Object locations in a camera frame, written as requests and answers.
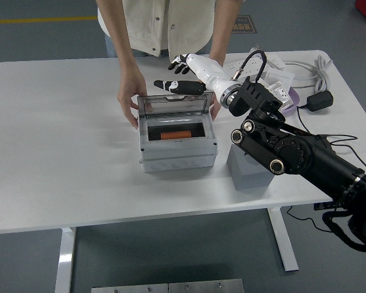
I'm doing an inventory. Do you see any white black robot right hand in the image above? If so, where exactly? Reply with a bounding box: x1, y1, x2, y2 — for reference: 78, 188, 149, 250
154, 53, 237, 103

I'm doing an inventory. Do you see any person's left hand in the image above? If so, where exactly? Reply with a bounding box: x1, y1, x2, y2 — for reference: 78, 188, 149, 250
209, 92, 222, 121

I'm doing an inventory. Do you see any person's right hand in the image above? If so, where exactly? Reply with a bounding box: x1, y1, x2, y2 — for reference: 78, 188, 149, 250
117, 69, 149, 131

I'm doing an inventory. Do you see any smoky transparent hinged box lid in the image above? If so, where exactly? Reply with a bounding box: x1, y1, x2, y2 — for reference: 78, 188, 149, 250
136, 93, 216, 120

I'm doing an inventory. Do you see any orange cylindrical battery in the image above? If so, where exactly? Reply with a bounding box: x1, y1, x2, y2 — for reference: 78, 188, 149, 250
160, 130, 192, 140

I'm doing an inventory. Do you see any grey plastic enclosure box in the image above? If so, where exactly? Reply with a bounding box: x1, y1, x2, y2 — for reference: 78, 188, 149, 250
137, 108, 218, 173

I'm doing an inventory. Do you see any grey block battery holder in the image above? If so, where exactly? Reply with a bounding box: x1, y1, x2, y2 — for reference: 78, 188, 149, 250
226, 143, 275, 192

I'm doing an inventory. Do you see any black under-table control box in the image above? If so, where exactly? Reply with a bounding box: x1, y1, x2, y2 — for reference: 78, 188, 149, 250
313, 201, 336, 211

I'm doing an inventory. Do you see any white power strip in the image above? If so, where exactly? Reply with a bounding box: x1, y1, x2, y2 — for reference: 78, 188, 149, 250
222, 56, 273, 81

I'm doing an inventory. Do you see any black floor sign sticker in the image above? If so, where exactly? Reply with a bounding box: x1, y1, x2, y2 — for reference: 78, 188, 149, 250
231, 15, 259, 34

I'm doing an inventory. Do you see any person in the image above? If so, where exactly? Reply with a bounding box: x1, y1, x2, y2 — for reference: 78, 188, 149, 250
96, 0, 243, 58

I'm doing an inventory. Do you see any white socket panel with label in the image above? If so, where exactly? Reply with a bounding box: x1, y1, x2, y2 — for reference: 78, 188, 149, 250
267, 81, 294, 110

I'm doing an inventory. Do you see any black power adapter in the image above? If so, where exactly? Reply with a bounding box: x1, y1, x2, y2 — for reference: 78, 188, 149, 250
306, 90, 334, 112

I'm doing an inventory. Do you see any white table leg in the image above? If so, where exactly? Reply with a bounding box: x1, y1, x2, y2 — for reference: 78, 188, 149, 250
267, 208, 300, 272
54, 227, 77, 293

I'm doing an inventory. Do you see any grey metal plate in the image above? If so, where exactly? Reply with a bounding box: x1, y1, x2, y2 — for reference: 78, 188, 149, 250
168, 278, 245, 293
90, 283, 170, 293

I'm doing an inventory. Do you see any white square wall plate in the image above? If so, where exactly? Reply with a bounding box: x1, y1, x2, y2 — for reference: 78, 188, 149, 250
264, 67, 295, 89

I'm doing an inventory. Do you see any thin black adapter cable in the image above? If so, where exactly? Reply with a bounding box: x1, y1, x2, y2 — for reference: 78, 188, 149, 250
297, 105, 366, 172

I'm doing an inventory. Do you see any black under-table cable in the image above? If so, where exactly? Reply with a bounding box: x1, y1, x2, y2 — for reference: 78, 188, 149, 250
285, 204, 333, 234

